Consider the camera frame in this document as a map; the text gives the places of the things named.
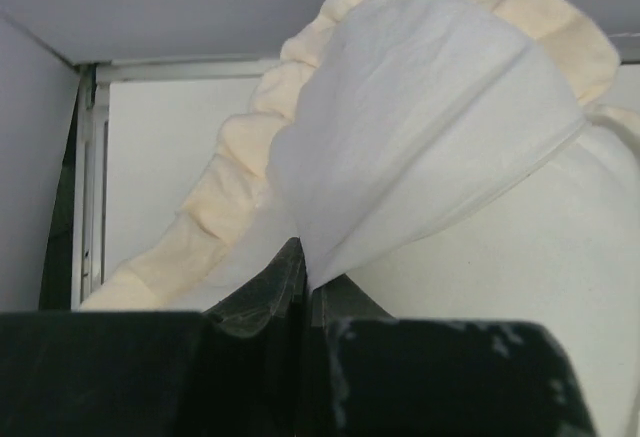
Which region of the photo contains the grey pillowcase with cream ruffle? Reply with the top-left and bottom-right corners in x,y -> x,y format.
81,0 -> 620,311

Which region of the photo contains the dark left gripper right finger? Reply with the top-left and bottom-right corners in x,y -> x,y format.
299,276 -> 596,436

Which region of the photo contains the white pillow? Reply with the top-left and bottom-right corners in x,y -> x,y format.
349,121 -> 640,437

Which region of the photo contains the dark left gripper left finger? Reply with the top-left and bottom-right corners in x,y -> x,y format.
1,238 -> 306,436

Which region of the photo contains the aluminium table edge rail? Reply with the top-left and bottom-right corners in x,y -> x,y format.
39,57 -> 272,310

